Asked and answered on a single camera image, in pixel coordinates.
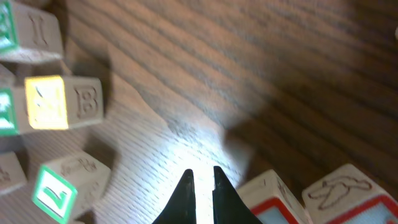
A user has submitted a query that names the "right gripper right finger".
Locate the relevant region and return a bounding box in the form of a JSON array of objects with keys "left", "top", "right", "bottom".
[{"left": 212, "top": 166, "right": 261, "bottom": 224}]

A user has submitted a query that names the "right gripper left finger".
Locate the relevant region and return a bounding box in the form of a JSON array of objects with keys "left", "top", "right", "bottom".
[{"left": 152, "top": 169, "right": 197, "bottom": 224}]

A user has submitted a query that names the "red I block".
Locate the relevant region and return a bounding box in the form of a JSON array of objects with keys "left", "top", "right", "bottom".
[{"left": 237, "top": 169, "right": 310, "bottom": 224}]

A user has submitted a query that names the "red A block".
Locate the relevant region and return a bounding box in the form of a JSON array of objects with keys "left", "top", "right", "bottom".
[{"left": 302, "top": 164, "right": 397, "bottom": 224}]

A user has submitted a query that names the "green L block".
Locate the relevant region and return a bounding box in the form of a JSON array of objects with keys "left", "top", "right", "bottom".
[{"left": 32, "top": 151, "right": 111, "bottom": 223}]

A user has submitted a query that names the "yellow block middle left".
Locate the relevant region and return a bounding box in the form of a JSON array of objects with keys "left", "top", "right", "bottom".
[{"left": 24, "top": 75, "right": 104, "bottom": 130}]

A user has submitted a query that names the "green 4 block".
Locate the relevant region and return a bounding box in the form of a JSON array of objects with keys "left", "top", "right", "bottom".
[{"left": 1, "top": 151, "right": 29, "bottom": 196}]

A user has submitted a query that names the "green J block left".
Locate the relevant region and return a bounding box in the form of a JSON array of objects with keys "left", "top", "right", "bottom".
[{"left": 1, "top": 87, "right": 32, "bottom": 137}]

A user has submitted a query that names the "green R block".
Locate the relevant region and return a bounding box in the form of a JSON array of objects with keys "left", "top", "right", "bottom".
[{"left": 1, "top": 1, "right": 63, "bottom": 64}]

